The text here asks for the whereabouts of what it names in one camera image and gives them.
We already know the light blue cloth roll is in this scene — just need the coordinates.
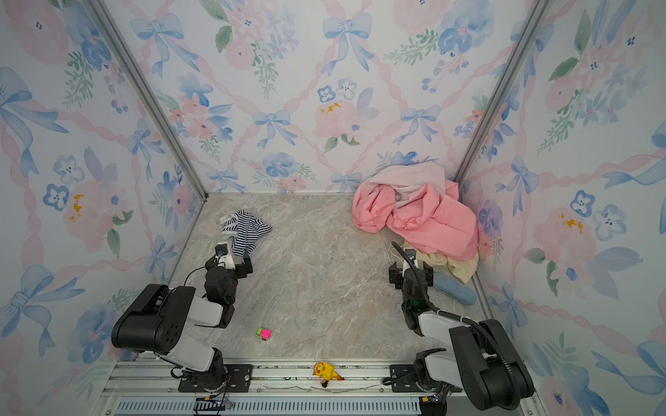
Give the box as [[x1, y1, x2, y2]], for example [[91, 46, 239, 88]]
[[433, 272, 477, 306]]

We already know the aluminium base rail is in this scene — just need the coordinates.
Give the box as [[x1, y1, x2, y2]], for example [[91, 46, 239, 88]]
[[90, 358, 550, 416]]

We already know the bright pink cloth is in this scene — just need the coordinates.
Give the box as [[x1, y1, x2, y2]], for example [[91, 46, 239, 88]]
[[351, 183, 479, 261]]

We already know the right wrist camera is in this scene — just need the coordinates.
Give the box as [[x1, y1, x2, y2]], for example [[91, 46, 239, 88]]
[[403, 249, 418, 273]]

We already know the yellow toy figure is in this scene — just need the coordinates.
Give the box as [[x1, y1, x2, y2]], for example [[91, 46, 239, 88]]
[[313, 362, 344, 388]]

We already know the blue white striped cloth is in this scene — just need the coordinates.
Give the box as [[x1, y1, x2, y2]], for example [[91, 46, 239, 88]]
[[220, 210, 272, 257]]

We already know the pale pink cloth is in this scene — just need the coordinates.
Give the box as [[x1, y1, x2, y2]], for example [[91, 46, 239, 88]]
[[365, 161, 449, 206]]

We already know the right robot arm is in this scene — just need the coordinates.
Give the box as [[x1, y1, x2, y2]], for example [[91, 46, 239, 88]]
[[384, 260, 535, 411]]

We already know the cream yellow cloth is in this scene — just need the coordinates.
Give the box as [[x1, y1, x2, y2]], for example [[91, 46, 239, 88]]
[[402, 242, 480, 284]]

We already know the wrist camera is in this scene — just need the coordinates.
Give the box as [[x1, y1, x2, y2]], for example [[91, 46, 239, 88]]
[[403, 249, 418, 273], [214, 243, 235, 270]]

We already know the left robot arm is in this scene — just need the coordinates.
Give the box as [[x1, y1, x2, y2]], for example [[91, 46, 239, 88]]
[[111, 251, 253, 393]]

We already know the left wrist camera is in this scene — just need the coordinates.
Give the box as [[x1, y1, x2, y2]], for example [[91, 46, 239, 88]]
[[214, 243, 235, 270]]

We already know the pink green toy cube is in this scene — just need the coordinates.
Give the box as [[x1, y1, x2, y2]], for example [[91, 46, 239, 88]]
[[256, 328, 272, 341]]

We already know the black corrugated cable conduit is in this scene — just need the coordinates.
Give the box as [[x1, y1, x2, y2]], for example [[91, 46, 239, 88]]
[[391, 241, 521, 407]]

